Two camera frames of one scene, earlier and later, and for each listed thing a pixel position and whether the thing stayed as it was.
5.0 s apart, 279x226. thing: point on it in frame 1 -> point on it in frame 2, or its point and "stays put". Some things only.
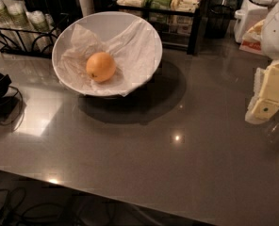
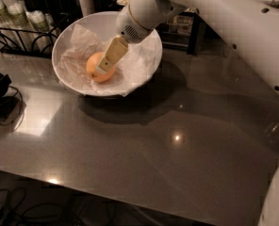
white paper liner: x=134 y=51 stays put
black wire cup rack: x=25 y=42 stays put
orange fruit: x=101 y=67 stays put
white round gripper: x=277 y=35 -> x=129 y=24
